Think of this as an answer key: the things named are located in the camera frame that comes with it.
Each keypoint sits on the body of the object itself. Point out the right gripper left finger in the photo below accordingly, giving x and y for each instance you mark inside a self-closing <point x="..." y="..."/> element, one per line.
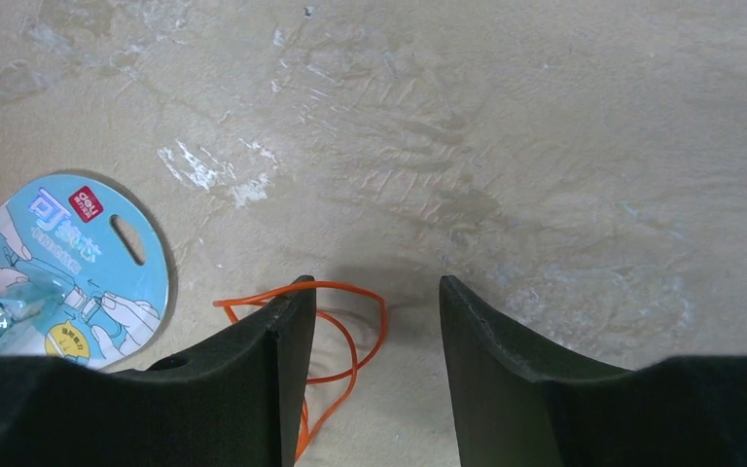
<point x="234" y="399"/>

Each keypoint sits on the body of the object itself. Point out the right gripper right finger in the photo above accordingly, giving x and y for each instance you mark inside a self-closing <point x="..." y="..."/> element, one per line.
<point x="520" y="399"/>

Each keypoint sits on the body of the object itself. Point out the blue toothbrush blister pack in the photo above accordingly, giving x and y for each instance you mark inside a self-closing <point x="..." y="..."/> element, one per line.
<point x="83" y="272"/>

